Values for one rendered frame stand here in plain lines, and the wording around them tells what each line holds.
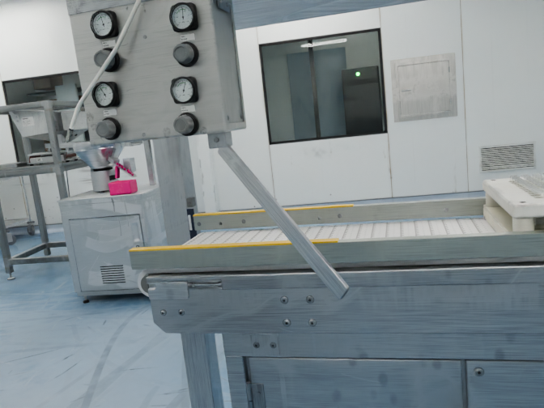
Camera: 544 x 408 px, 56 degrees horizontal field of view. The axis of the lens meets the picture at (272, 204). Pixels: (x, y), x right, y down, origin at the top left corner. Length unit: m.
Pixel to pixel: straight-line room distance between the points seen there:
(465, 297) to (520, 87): 5.53
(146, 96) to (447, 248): 0.48
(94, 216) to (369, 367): 2.99
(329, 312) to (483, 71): 5.48
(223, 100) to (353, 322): 0.38
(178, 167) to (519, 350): 0.72
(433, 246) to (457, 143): 5.38
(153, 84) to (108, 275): 3.06
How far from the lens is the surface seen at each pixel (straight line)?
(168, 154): 1.11
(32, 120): 4.79
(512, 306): 0.79
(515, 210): 0.77
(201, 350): 1.21
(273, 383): 0.92
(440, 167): 6.10
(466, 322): 0.79
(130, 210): 3.55
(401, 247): 0.74
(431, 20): 6.10
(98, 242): 3.70
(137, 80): 0.77
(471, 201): 1.01
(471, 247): 0.75
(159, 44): 0.76
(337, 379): 0.89
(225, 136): 0.76
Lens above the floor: 1.16
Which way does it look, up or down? 10 degrees down
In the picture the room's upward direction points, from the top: 6 degrees counter-clockwise
